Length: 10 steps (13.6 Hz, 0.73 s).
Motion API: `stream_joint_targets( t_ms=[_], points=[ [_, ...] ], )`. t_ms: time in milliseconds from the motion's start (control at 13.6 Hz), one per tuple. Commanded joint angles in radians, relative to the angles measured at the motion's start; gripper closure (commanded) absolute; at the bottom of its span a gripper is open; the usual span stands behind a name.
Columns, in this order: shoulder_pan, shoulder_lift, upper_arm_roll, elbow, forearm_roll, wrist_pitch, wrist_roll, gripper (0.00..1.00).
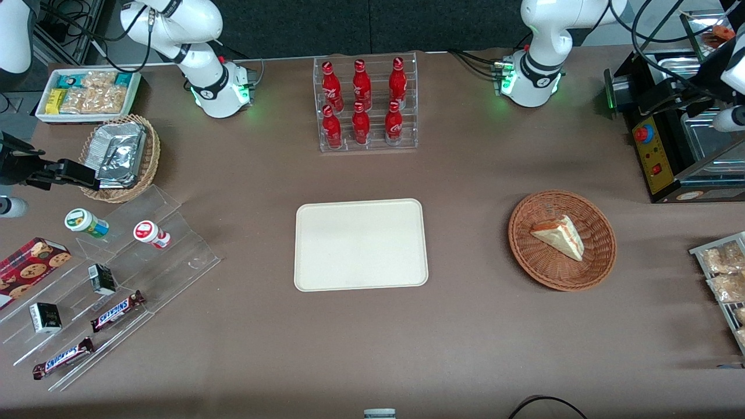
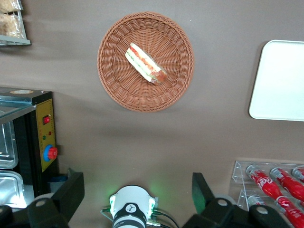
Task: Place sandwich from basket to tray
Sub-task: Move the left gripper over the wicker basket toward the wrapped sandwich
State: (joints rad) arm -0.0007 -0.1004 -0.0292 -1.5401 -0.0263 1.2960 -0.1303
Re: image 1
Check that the red cola bottle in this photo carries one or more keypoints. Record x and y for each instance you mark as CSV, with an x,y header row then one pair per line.
x,y
361,86
331,87
361,125
394,123
398,82
332,129

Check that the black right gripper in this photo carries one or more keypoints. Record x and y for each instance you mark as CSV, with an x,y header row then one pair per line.
x,y
13,169

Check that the small black carton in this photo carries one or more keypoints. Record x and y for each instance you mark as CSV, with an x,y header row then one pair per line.
x,y
102,279
45,318

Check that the red capped drink bottle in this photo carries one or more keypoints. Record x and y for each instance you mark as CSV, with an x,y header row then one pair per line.
x,y
149,233

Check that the red cookie box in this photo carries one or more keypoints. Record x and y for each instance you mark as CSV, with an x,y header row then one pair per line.
x,y
29,269

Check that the silver foil packet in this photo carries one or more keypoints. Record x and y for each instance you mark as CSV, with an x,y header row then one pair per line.
x,y
119,145
116,176

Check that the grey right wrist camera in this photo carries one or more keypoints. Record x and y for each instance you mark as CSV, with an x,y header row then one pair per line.
x,y
13,207

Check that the black food warmer cabinet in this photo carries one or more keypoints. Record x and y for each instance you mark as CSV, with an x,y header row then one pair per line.
x,y
655,163

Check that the orange fried food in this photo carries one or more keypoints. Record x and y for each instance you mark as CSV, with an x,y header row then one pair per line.
x,y
720,35

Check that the clear peanut snack bag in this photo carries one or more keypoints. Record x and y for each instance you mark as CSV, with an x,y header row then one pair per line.
x,y
96,100
99,80

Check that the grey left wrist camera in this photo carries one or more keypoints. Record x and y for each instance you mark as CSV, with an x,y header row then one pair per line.
x,y
730,119

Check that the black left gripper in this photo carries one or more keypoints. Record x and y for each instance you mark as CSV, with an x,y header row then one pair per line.
x,y
702,78

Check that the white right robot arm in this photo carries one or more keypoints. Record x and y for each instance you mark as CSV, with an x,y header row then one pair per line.
x,y
201,64

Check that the light wicker basket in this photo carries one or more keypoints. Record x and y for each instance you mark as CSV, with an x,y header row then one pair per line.
x,y
150,157

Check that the snickers chocolate bar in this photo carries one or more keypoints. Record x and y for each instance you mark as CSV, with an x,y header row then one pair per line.
x,y
116,311
63,358

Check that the round brown wicker basket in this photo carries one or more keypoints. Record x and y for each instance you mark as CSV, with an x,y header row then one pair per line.
x,y
544,270

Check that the clear acrylic bottle rack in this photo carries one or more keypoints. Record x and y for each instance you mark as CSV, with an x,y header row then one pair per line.
x,y
375,148

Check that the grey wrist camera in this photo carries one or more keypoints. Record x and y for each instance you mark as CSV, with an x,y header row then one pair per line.
x,y
13,207
730,119

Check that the triangular sandwich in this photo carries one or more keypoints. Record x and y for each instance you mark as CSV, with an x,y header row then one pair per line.
x,y
560,235

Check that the yellow snack bar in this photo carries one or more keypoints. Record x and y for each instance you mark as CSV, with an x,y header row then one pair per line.
x,y
55,100

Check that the white snack bin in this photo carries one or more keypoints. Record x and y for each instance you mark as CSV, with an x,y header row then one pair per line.
x,y
42,115

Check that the teal snack packet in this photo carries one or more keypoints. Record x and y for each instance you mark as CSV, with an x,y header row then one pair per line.
x,y
123,78
70,80

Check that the clear acrylic stepped display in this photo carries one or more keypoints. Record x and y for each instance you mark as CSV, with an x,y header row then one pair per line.
x,y
174,256

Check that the clear cracker snack bag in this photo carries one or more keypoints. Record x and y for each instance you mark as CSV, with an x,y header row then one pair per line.
x,y
727,287
722,259

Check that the grey snack tray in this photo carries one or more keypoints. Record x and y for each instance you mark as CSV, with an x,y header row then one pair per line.
x,y
701,251

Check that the steel warmer pan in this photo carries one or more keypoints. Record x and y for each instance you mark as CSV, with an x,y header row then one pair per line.
x,y
707,137
678,65

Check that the cream plastic tray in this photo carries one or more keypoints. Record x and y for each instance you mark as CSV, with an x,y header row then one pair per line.
x,y
361,244

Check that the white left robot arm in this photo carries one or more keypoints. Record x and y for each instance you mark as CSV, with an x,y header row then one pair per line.
x,y
541,35

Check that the green capped drink bottle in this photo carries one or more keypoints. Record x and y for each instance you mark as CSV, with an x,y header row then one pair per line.
x,y
84,222

